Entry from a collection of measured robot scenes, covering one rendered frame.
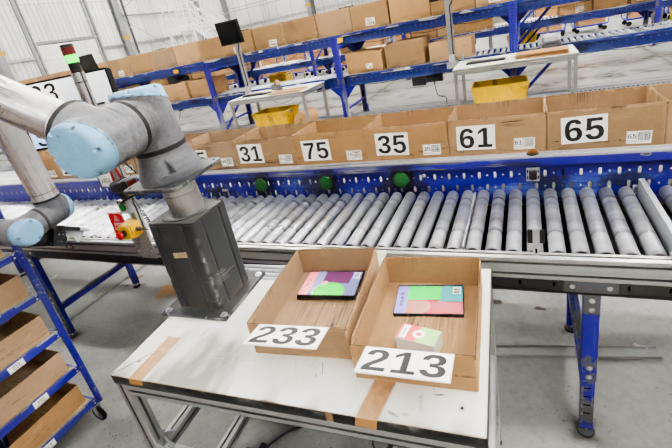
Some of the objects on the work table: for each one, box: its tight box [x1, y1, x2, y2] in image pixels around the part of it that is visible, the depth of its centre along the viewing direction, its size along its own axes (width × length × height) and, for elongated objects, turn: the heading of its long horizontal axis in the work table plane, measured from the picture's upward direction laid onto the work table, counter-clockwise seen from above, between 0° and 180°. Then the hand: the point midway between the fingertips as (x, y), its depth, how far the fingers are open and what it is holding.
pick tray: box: [247, 248, 379, 360], centre depth 125 cm, size 28×38×10 cm
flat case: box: [297, 271, 365, 300], centre depth 134 cm, size 14×19×2 cm
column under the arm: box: [148, 199, 265, 321], centre depth 140 cm, size 26×26×33 cm
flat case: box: [393, 284, 465, 318], centre depth 120 cm, size 14×19×2 cm
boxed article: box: [395, 323, 443, 353], centre depth 104 cm, size 6×10×5 cm, turn 83°
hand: (81, 228), depth 174 cm, fingers open, 5 cm apart
